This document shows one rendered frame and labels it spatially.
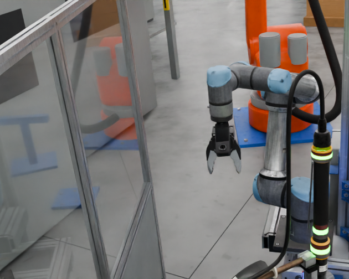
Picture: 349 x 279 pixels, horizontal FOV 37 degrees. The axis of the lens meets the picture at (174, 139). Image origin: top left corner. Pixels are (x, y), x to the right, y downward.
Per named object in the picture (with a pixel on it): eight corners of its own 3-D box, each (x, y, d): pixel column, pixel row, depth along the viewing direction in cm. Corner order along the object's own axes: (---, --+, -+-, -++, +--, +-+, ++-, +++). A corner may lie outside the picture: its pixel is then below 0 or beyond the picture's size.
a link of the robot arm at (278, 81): (331, 108, 199) (279, 99, 159) (303, 104, 205) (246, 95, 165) (337, 78, 198) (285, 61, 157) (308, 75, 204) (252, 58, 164)
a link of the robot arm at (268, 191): (282, 212, 206) (296, 73, 193) (248, 203, 215) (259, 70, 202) (294, 205, 216) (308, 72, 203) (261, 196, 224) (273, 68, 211)
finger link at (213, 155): (212, 167, 181) (220, 144, 177) (211, 175, 176) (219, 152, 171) (203, 164, 181) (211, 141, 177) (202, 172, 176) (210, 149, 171)
